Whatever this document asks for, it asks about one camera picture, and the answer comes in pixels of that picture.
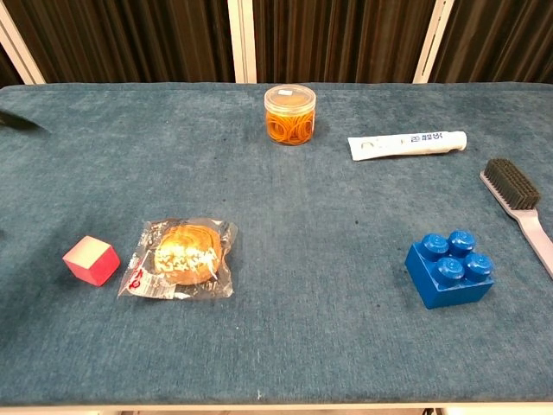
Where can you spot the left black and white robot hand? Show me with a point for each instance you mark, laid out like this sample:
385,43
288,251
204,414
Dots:
19,122

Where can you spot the red cube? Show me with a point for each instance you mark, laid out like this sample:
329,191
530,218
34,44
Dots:
93,263

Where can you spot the dark curtain panel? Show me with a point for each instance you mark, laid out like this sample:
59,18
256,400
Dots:
8,71
337,39
129,39
501,39

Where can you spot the bread in clear wrapper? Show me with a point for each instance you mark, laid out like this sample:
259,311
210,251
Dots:
186,259

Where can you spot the clear jar of rubber bands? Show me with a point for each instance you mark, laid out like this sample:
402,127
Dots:
290,119

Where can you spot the blue table cloth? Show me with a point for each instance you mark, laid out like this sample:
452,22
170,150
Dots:
276,337

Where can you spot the white toothpaste tube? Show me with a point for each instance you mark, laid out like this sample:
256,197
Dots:
402,144

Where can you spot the blue toy building block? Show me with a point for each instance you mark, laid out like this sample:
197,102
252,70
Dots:
449,276

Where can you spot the grey brush with black bristles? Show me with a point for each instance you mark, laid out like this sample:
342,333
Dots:
512,186

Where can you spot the white frame post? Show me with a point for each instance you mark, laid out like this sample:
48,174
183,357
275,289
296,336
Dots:
432,43
23,56
242,43

